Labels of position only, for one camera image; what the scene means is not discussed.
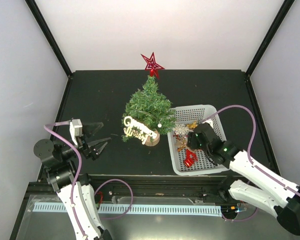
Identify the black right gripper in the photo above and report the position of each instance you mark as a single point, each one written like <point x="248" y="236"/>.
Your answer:
<point x="191" y="141"/>

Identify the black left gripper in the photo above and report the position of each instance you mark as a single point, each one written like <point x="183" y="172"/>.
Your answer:
<point x="87" y="149"/>

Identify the white perforated plastic basket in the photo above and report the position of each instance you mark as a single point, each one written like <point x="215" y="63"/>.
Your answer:
<point x="202" y="166"/>

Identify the gold merry christmas sign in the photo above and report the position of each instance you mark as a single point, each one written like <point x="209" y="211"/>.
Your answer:
<point x="136" y="129"/>

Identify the white string lights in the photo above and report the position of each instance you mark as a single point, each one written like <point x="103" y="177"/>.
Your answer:
<point x="159" y="124"/>

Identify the small green christmas tree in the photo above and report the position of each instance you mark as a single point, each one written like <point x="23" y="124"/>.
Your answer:
<point x="150" y="100"/>

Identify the red star ornament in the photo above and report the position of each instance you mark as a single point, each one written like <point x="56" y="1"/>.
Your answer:
<point x="152" y="66"/>

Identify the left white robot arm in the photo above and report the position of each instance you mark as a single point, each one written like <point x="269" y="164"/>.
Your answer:
<point x="75" y="192"/>

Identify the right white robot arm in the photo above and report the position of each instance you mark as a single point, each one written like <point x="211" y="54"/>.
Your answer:
<point x="270" y="192"/>

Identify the white snowflake ornament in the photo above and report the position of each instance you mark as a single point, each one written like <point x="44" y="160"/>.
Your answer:
<point x="180" y="129"/>

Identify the red reindeer ornament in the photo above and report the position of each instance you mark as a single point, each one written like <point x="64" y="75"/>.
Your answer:
<point x="191" y="155"/>

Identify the red gift box ornament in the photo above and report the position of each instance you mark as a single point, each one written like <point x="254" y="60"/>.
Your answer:
<point x="188" y="162"/>

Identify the right circuit board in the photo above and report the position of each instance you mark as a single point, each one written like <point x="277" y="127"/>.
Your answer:
<point x="240" y="207"/>

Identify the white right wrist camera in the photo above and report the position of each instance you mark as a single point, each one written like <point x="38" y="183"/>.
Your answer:
<point x="210" y="122"/>

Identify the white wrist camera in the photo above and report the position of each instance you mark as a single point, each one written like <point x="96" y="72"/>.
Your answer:
<point x="210" y="122"/>
<point x="75" y="129"/>

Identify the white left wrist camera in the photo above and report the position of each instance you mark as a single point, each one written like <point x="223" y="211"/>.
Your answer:
<point x="75" y="129"/>

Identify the white slotted cable duct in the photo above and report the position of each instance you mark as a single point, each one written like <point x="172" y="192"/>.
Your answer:
<point x="138" y="209"/>

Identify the left black frame post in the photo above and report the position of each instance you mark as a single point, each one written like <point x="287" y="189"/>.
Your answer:
<point x="39" y="18"/>

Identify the black frame post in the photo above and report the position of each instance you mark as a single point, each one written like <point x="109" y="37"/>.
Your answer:
<point x="39" y="18"/>
<point x="271" y="32"/>

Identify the right black frame post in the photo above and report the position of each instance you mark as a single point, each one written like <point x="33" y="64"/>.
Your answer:
<point x="271" y="32"/>

